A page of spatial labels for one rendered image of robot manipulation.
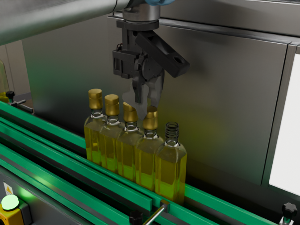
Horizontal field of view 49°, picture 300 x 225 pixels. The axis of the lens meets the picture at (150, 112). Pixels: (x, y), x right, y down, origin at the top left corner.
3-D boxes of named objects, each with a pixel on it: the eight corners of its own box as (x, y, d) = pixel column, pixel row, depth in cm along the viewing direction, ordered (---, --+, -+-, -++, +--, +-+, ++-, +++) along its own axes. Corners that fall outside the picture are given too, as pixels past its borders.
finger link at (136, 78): (142, 98, 72) (146, 59, 69) (149, 100, 71) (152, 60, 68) (129, 103, 68) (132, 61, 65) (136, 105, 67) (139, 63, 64)
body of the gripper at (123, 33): (134, 68, 76) (133, 14, 71) (165, 75, 72) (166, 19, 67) (112, 77, 71) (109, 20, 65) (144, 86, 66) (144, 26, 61)
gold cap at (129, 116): (141, 118, 79) (140, 101, 77) (132, 123, 76) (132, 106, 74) (129, 114, 81) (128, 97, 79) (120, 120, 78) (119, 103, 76)
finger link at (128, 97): (126, 114, 76) (128, 75, 73) (147, 121, 73) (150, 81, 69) (117, 118, 73) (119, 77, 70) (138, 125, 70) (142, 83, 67)
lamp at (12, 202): (22, 204, 94) (20, 196, 93) (8, 214, 91) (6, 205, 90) (13, 198, 97) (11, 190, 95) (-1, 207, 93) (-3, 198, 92)
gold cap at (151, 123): (160, 125, 76) (161, 108, 74) (152, 131, 73) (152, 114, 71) (148, 121, 77) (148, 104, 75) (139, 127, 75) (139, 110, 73)
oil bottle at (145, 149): (165, 204, 86) (167, 134, 77) (153, 217, 82) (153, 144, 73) (147, 196, 89) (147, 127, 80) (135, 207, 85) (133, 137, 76)
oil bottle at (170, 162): (184, 213, 83) (189, 141, 74) (172, 227, 79) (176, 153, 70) (165, 204, 86) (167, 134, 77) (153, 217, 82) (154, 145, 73)
